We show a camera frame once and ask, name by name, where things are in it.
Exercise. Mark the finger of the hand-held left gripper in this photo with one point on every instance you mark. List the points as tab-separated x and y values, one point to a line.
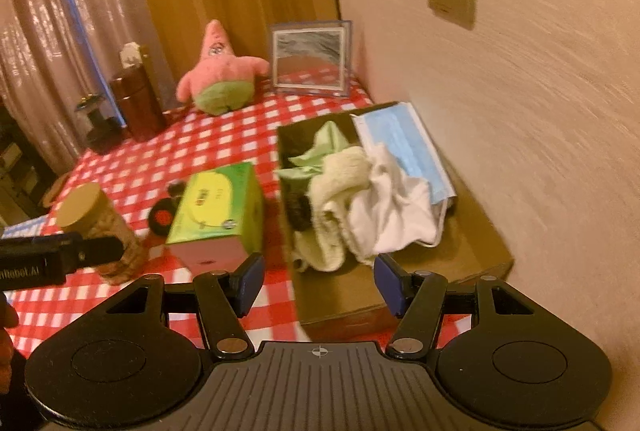
102	250

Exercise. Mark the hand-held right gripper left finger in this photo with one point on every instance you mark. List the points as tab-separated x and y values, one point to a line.
248	283

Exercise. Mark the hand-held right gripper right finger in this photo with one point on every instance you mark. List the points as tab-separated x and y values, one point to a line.
390	283

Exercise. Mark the black jar with lid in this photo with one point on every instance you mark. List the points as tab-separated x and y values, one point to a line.
100	131

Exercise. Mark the pink starfish plush toy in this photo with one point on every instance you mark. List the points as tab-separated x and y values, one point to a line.
220	71

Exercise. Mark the cream fluffy towel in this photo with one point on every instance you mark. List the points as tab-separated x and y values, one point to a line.
340	191

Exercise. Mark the light green cloth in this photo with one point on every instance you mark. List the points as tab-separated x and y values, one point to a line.
325	146

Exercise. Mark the brown cardboard box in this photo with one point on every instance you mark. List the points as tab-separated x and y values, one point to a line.
440	261

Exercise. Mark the person's left hand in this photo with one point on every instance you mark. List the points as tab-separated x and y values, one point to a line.
6	316

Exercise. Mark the metal shelf rack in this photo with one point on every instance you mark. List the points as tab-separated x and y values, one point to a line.
20	161

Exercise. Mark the black round tape roll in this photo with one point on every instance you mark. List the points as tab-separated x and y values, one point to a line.
165	211

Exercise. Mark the clear picture frame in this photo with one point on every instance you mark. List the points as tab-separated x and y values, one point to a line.
310	58

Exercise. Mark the green tissue box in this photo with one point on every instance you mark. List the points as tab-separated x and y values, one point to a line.
215	206

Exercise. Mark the sheer patterned curtain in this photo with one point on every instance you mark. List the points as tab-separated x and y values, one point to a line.
60	11

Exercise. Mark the glass jar with tan lid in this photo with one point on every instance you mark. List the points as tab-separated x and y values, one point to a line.
100	221

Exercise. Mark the blue checkered cloth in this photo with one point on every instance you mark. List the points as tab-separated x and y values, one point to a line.
22	225

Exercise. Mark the brown tissue canister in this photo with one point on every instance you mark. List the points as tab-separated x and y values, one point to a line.
137	106

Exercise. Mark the blue face mask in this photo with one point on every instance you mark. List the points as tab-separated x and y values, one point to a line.
405	146

